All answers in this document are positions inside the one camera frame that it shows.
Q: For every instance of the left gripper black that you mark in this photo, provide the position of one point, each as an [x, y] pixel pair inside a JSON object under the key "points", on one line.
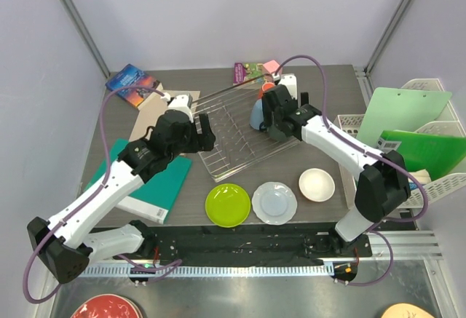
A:
{"points": [[205, 140]]}

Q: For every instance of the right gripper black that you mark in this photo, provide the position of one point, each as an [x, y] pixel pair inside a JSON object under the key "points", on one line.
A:
{"points": [[269, 115]]}

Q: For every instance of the lime green plate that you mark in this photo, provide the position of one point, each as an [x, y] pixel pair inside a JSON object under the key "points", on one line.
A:
{"points": [[227, 205]]}

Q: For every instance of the orange white bowl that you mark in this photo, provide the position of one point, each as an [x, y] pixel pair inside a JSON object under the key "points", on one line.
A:
{"points": [[316, 185]]}

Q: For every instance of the light blue scalloped plate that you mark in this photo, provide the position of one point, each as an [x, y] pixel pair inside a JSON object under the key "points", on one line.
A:
{"points": [[274, 203]]}

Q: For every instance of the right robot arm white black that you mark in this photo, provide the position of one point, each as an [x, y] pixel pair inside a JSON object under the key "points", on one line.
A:
{"points": [[382, 183]]}

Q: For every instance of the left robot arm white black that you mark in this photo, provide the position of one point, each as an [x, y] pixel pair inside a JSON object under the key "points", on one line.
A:
{"points": [[66, 243]]}

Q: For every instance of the orange mug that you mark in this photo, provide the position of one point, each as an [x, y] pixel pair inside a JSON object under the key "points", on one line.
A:
{"points": [[264, 87]]}

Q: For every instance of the pink cube box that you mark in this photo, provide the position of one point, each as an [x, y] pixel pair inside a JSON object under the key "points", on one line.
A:
{"points": [[270, 67]]}

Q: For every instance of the light blue cup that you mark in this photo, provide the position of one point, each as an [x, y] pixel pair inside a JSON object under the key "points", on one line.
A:
{"points": [[257, 117]]}

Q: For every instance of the beige cardboard sheet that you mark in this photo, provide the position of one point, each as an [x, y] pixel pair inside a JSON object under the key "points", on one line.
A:
{"points": [[149, 112]]}

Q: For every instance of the purple green book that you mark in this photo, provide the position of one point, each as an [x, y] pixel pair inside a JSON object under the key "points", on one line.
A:
{"points": [[246, 71]]}

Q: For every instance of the teal hardcover book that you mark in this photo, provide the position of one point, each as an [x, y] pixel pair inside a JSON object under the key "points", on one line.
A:
{"points": [[154, 200]]}

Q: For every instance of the light green clipboard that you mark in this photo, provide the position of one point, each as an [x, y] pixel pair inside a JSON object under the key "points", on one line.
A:
{"points": [[400, 109]]}

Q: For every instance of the blue sunset cover book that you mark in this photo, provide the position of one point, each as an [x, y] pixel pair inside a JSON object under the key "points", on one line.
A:
{"points": [[140, 81]]}

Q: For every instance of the dark green folder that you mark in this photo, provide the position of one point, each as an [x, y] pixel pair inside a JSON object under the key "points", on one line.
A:
{"points": [[437, 154]]}

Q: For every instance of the blue white book in organizer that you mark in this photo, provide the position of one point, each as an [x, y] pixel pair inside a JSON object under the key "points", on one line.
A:
{"points": [[422, 176]]}

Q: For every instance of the red round plate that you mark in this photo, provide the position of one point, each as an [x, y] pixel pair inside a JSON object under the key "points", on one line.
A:
{"points": [[107, 306]]}

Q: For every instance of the tan round object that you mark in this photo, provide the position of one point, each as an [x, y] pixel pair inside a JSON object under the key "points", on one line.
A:
{"points": [[405, 310]]}

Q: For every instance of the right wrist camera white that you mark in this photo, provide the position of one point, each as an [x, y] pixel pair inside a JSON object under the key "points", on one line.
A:
{"points": [[290, 82]]}

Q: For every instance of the metal wire dish rack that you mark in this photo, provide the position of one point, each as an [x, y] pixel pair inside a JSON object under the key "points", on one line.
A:
{"points": [[237, 144]]}

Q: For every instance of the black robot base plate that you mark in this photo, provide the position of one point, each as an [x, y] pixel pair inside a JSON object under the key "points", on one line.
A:
{"points": [[254, 245]]}

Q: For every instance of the slotted cable duct rail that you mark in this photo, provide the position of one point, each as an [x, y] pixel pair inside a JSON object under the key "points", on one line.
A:
{"points": [[126, 270]]}

